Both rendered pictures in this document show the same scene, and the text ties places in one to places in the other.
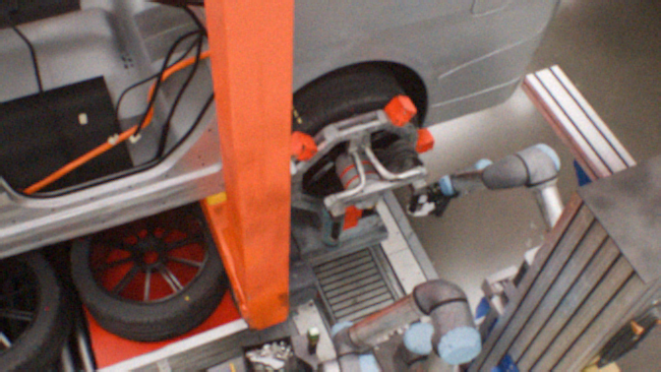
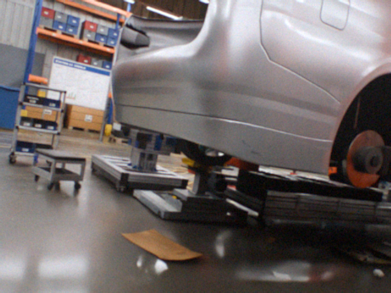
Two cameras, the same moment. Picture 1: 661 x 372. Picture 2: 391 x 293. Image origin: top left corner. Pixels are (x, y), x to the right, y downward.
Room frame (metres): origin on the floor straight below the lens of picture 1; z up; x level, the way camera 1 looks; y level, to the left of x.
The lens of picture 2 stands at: (5.42, -0.18, 0.84)
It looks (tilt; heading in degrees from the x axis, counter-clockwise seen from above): 3 degrees down; 179
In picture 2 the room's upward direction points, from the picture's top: 11 degrees clockwise
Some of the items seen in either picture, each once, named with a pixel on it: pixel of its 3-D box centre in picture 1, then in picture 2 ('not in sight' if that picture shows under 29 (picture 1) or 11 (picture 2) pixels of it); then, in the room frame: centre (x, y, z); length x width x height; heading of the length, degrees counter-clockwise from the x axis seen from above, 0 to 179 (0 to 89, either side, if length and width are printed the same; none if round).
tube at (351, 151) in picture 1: (344, 169); not in sight; (1.62, -0.05, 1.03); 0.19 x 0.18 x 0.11; 28
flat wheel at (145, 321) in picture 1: (152, 262); (266, 184); (1.48, 0.74, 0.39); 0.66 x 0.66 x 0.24
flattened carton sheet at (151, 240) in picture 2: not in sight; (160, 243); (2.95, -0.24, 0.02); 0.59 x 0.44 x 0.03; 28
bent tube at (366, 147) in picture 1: (392, 155); not in sight; (1.71, -0.22, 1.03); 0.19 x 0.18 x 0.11; 28
